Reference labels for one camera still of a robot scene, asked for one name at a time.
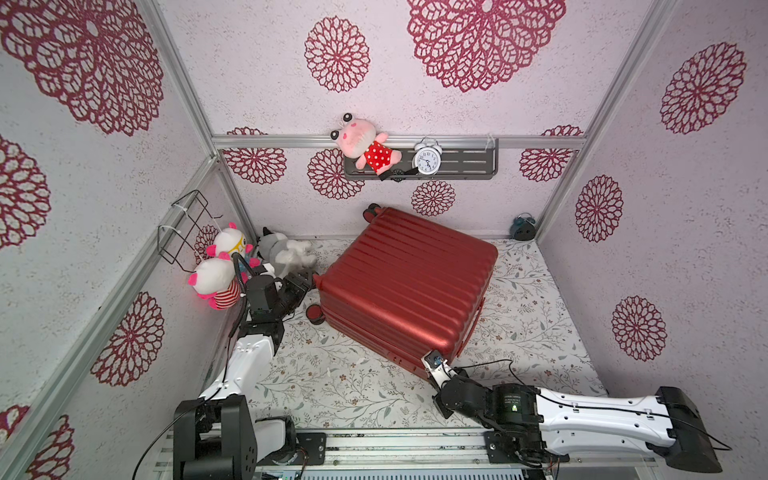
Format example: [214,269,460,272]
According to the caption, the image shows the dark teal small alarm clock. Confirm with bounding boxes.
[509,212,537,242]

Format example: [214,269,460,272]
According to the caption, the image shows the floral patterned table mat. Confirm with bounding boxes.
[246,240,606,429]

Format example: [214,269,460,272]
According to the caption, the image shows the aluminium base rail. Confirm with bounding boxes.
[152,427,661,480]

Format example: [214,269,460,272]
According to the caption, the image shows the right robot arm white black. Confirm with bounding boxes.
[434,373,722,474]

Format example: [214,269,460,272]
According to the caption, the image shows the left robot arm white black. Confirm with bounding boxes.
[172,269,315,479]

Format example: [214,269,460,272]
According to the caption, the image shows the dark grey wall shelf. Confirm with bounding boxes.
[343,139,499,182]

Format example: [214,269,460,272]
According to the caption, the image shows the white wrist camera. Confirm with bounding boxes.
[254,263,283,289]
[422,350,452,391]

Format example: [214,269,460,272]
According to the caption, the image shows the white plush with yellow glasses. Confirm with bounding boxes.
[205,222,256,258]

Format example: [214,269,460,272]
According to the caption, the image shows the grey white plush dog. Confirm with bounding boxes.
[257,227,317,278]

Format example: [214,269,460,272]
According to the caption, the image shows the black wire wall basket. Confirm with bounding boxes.
[155,189,222,274]

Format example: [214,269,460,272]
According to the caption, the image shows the white twin-bell alarm clock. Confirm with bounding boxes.
[412,137,443,175]

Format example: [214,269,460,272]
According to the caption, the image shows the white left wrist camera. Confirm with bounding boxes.
[254,263,283,289]

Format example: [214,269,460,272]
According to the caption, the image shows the white plush red striped shirt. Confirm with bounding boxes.
[187,253,241,310]

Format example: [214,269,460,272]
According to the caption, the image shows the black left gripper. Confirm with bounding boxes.
[274,269,313,321]

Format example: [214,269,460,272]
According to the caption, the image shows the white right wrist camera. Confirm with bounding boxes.
[422,350,452,391]

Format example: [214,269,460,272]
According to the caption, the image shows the red hard-shell suitcase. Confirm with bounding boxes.
[306,204,498,379]

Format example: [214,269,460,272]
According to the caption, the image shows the pink frog plush toy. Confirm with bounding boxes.
[329,113,402,180]

